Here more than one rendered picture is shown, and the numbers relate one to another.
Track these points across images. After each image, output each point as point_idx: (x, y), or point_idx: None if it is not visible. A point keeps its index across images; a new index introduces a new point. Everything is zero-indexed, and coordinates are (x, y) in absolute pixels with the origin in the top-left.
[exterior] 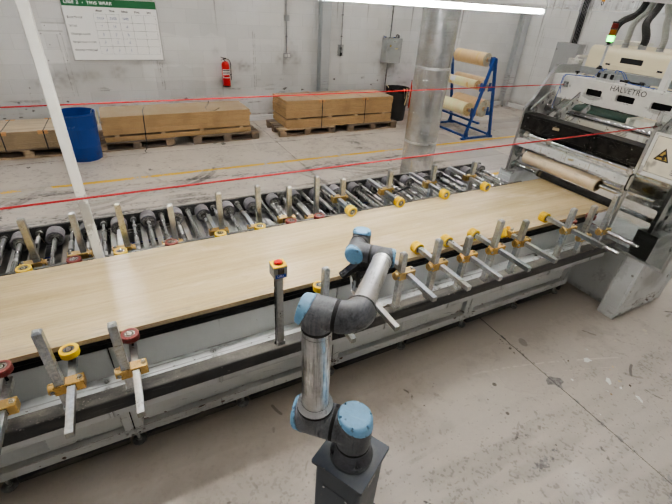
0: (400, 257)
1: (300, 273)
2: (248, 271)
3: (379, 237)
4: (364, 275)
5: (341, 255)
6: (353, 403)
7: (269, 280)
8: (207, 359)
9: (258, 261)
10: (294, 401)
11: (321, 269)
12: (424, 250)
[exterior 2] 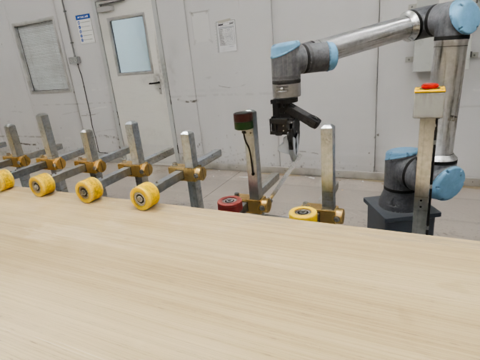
0: (191, 141)
1: (307, 241)
2: (437, 299)
3: (51, 240)
4: (367, 33)
5: (178, 239)
6: (398, 152)
7: (392, 254)
8: None
9: (380, 317)
10: (456, 167)
11: (258, 232)
12: (103, 177)
